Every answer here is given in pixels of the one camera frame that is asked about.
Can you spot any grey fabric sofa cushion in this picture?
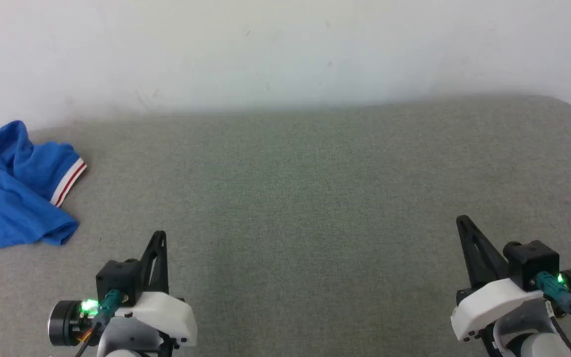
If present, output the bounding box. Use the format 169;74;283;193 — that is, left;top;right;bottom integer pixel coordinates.
0;94;571;357

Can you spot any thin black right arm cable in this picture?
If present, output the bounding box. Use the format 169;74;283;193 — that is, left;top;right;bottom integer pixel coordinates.
545;299;571;357

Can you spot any blue jersey with white sleeves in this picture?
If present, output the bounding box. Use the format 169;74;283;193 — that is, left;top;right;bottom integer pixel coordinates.
0;120;88;254

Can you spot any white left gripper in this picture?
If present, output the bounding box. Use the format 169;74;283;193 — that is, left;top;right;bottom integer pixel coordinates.
49;232;198;348

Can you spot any black right cable, teal plug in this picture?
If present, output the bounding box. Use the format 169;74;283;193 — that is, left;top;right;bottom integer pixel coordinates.
535;271;571;348

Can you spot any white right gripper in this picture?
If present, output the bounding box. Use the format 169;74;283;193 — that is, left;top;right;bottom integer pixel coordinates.
452;216;571;342

